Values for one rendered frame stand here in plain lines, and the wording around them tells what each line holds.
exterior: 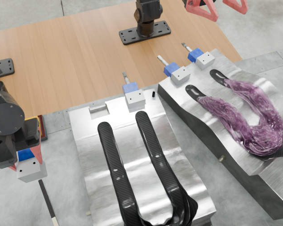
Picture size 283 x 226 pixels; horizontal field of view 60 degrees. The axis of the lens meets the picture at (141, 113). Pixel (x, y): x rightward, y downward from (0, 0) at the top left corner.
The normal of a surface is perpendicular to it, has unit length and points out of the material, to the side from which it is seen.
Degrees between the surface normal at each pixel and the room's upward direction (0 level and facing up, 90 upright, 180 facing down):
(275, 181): 0
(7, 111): 65
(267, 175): 0
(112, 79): 0
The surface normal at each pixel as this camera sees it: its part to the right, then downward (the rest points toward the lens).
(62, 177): 0.03, -0.48
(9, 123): 0.62, 0.39
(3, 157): 0.32, 0.52
